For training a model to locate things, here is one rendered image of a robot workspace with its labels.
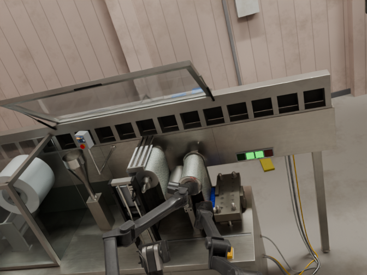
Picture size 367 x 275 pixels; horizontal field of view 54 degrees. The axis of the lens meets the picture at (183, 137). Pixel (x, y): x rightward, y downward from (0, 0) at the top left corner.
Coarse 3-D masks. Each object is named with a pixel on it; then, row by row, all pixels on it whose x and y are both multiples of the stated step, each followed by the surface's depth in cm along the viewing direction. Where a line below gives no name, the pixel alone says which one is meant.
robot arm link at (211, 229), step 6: (204, 210) 200; (204, 216) 191; (210, 216) 192; (204, 222) 186; (210, 222) 183; (204, 228) 184; (210, 228) 175; (216, 228) 177; (210, 234) 170; (216, 234) 169; (210, 240) 162; (222, 240) 166; (228, 240) 167; (210, 246) 160; (228, 246) 161
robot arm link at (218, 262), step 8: (216, 240) 162; (216, 248) 159; (224, 248) 160; (216, 256) 157; (224, 256) 160; (208, 264) 160; (216, 264) 152; (224, 264) 142; (232, 264) 140; (224, 272) 140; (232, 272) 125; (240, 272) 122
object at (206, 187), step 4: (204, 176) 229; (204, 180) 227; (208, 180) 239; (204, 184) 225; (208, 184) 237; (204, 188) 223; (208, 188) 235; (204, 192) 221; (208, 192) 233; (204, 196) 219; (208, 196) 231; (204, 200) 220; (208, 200) 229
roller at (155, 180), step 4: (140, 172) 215; (144, 172) 215; (148, 172) 214; (152, 172) 214; (136, 176) 217; (140, 176) 217; (152, 176) 216; (156, 176) 215; (140, 180) 218; (152, 180) 217; (156, 180) 217; (152, 184) 219; (156, 184) 219
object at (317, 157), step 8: (312, 152) 248; (320, 152) 247; (312, 160) 256; (320, 160) 251; (320, 168) 254; (320, 176) 258; (320, 184) 262; (320, 192) 265; (320, 200) 269; (320, 208) 274; (320, 216) 278; (320, 224) 282; (320, 232) 289; (328, 240) 290; (328, 248) 295
